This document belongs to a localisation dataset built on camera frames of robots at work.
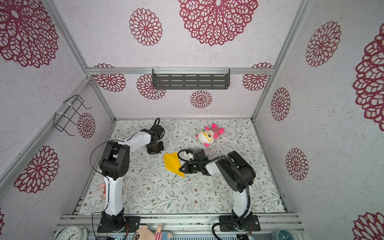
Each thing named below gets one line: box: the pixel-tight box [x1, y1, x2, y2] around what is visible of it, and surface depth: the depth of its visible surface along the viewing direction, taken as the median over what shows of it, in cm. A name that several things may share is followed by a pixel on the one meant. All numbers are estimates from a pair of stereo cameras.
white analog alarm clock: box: [54, 225, 89, 240], surface depth 70 cm
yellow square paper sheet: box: [163, 152, 186, 178], surface depth 98 cm
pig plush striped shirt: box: [132, 224, 173, 240], surface depth 66 cm
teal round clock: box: [271, 229, 295, 240], surface depth 68 cm
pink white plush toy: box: [195, 123, 225, 148], surface depth 105 cm
